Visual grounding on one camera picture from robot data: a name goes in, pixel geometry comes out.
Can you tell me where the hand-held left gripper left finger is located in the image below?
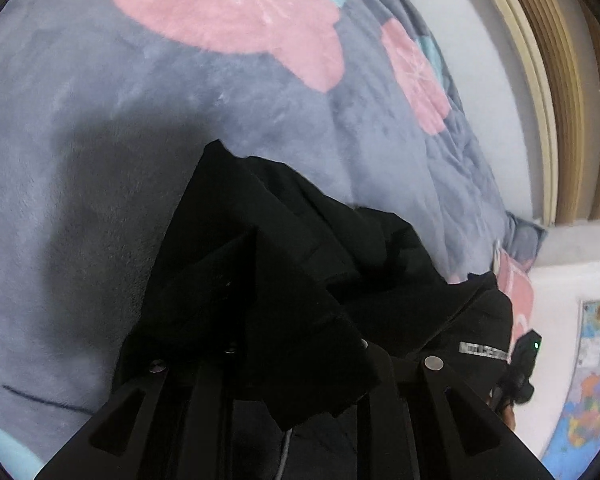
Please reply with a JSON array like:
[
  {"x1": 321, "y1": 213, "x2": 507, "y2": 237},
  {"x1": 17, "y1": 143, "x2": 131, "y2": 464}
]
[{"x1": 34, "y1": 341, "x2": 261, "y2": 480}]

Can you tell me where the black hooded jacket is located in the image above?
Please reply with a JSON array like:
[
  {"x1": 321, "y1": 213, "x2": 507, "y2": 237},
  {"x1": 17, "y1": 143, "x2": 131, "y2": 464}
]
[{"x1": 112, "y1": 140, "x2": 515, "y2": 480}]

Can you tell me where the pink elephant print pillow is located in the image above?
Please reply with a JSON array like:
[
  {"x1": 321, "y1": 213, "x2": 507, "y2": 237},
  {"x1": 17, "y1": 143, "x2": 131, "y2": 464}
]
[{"x1": 492, "y1": 242, "x2": 536, "y2": 346}]

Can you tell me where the wooden door frame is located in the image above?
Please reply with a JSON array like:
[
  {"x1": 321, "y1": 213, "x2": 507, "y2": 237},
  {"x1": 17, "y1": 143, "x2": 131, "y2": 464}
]
[{"x1": 467, "y1": 0, "x2": 600, "y2": 226}]

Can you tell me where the grey floral blanket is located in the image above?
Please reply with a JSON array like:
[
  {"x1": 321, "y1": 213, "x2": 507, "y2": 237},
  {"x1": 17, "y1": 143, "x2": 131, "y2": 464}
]
[{"x1": 0, "y1": 0, "x2": 548, "y2": 476}]

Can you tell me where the grey pillow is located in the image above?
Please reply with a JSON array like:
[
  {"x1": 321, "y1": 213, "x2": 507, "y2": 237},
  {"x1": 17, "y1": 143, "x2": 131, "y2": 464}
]
[{"x1": 505, "y1": 212, "x2": 548, "y2": 266}]

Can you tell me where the world map wall poster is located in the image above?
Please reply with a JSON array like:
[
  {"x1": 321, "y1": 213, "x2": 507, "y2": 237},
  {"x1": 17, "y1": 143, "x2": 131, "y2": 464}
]
[{"x1": 540, "y1": 299, "x2": 600, "y2": 480}]

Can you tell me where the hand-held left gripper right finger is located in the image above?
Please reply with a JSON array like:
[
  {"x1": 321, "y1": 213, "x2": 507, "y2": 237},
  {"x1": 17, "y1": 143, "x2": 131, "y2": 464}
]
[{"x1": 357, "y1": 339, "x2": 557, "y2": 480}]

